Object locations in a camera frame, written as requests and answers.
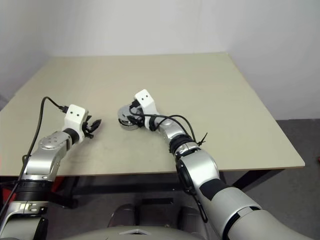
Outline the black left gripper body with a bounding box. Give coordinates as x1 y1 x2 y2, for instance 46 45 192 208
81 113 96 139

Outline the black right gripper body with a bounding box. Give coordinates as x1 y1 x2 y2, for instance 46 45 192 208
127 98 147 128

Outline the grey motor lid with circuit board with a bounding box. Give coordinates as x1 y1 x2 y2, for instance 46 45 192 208
117 103 141 121

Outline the silver motor housing with copper windings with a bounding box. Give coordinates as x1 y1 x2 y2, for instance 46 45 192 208
116 113 145 131

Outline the dark rounded shape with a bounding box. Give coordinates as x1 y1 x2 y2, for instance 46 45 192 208
106 203 136 229

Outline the red object under table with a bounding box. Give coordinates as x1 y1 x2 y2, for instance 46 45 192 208
0 184 16 206

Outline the grey robot torso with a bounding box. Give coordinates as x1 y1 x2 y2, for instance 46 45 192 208
61 224 210 240

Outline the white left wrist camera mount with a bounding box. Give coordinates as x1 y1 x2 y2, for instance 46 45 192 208
64 104 90 144

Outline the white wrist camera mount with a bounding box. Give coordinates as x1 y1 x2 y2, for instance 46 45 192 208
133 88 161 132
64 104 90 144

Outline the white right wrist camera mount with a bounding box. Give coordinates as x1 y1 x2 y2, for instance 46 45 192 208
133 88 161 132

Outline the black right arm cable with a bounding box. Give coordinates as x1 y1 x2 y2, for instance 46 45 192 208
142 112 198 147

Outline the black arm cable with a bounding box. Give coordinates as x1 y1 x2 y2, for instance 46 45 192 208
142 112 198 147
0 96 68 226

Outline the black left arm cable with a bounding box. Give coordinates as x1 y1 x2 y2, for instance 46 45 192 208
0 96 68 226

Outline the black cable tie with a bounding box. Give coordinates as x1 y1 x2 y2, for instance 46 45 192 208
196 132 209 148

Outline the dark metal table frame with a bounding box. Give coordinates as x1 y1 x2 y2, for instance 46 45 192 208
0 168 286 210

